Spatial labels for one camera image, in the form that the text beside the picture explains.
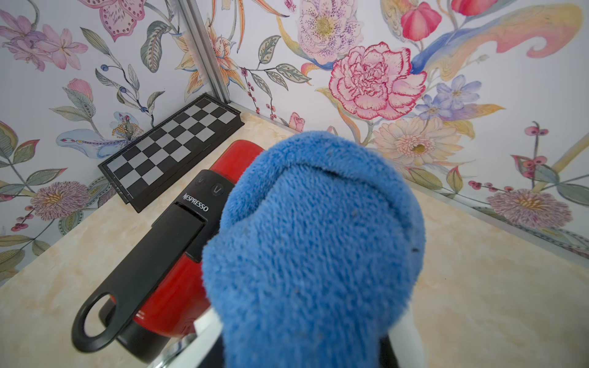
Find blue microfibre cloth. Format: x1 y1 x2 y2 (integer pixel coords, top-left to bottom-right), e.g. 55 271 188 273
202 131 426 367

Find red Nespresso coffee machine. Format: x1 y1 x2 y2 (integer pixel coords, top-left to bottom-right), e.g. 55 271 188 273
71 140 263 363

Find white coffee machine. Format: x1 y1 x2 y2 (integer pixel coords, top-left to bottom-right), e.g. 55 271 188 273
149 308 428 367

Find black folding chessboard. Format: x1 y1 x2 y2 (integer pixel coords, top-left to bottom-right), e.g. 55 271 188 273
99 94 244 213

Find aluminium corner post left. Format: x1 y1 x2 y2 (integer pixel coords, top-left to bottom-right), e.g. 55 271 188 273
179 0 231 104

